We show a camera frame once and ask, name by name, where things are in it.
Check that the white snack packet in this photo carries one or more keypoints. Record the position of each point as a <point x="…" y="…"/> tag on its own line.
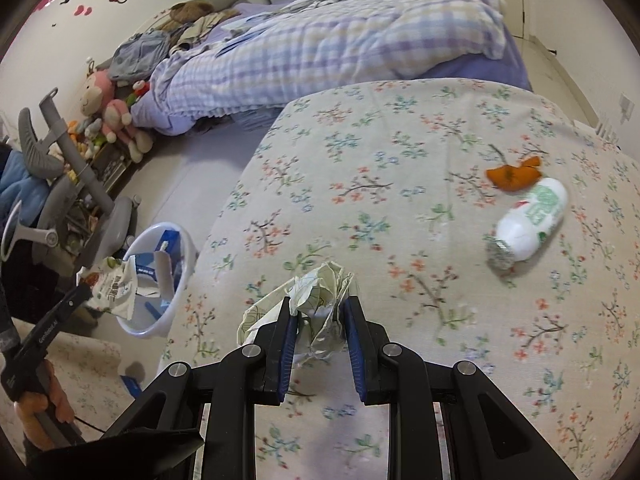
<point x="112" y="287"/>

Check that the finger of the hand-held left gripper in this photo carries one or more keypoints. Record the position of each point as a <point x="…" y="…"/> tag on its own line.
<point x="82" y="296"/>

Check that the pink monkey plush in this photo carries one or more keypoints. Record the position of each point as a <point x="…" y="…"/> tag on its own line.
<point x="117" y="115"/>

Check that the blue flat box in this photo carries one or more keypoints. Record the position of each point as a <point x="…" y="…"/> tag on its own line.
<point x="132" y="385"/>

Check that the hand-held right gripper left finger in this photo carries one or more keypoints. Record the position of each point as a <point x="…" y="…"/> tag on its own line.
<point x="287" y="350"/>

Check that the paper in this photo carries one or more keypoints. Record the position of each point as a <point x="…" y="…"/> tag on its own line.
<point x="320" y="285"/>

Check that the beige garment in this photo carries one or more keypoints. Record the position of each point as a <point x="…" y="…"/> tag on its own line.
<point x="205" y="27"/>

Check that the grey study chair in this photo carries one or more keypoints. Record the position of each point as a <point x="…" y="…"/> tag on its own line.
<point x="112" y="225"/>

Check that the brown teddy bear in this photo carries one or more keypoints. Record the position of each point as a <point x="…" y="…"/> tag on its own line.
<point x="192" y="10"/>

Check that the blue cloth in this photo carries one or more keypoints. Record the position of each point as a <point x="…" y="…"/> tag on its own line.
<point x="20" y="180"/>

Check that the white bottle green label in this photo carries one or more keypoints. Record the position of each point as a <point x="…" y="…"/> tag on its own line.
<point x="530" y="225"/>

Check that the orange peel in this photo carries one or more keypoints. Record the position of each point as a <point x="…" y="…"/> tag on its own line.
<point x="510" y="177"/>

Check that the blue white carton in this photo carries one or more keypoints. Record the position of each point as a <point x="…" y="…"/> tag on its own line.
<point x="162" y="270"/>

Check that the plaid blanket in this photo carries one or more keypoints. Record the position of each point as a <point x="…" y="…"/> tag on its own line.
<point x="325" y="50"/>

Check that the white plastic bin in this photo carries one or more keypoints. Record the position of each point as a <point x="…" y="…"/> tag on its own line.
<point x="150" y="327"/>

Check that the grey-blue garment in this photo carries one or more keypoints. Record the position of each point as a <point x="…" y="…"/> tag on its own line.
<point x="140" y="50"/>

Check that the black garment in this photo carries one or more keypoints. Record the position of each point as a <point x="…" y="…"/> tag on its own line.
<point x="20" y="285"/>

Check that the person's left hand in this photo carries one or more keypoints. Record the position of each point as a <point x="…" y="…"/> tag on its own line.
<point x="57" y="392"/>

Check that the bed with checked blanket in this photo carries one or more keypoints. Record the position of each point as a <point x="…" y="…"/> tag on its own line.
<point x="475" y="70"/>

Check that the white wall socket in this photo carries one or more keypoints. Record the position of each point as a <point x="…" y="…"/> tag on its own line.
<point x="625" y="109"/>

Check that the floral seat cover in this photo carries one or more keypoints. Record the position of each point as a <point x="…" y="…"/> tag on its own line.
<point x="85" y="370"/>

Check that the floral tablecloth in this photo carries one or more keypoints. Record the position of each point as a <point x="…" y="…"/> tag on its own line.
<point x="400" y="185"/>

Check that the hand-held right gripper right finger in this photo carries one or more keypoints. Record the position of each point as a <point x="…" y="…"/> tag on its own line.
<point x="356" y="350"/>

